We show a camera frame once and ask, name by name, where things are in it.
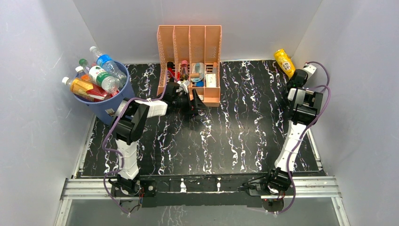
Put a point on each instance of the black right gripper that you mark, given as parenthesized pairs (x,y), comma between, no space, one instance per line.
(305,80)

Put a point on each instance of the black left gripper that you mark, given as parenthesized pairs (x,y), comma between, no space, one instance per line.
(195,104)

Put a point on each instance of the yellow drink bottle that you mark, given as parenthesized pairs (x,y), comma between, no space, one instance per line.
(284,62)

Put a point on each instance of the peach plastic desk organizer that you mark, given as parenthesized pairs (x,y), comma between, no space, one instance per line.
(192,51)

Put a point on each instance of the clear bottle blue label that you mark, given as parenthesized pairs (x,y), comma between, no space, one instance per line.
(107,63)

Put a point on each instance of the clear bottle green cap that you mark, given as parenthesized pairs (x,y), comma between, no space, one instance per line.
(100,77)

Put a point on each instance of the brown tea bottle red label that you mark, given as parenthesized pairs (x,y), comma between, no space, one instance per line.
(86,90)

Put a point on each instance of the orange drink bottle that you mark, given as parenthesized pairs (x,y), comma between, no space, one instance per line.
(83,74)

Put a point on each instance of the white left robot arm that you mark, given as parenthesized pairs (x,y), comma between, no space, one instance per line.
(129,123)

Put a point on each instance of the blue plastic bin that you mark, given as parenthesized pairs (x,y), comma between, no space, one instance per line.
(105,110)

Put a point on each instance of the light blue tape dispenser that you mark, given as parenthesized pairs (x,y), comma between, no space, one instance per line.
(197,72)

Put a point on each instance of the pink capped dark bottle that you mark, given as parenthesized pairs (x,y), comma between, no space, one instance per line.
(183,73)

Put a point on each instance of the red black toy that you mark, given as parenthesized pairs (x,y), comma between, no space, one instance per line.
(170,71)

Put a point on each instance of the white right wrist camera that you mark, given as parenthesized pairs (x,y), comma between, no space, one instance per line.
(310,69)

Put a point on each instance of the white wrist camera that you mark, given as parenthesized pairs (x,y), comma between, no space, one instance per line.
(310,69)
(183,86)

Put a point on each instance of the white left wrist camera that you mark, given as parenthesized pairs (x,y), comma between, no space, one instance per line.
(183,86)

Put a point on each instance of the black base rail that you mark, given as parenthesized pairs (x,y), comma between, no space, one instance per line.
(222,189)

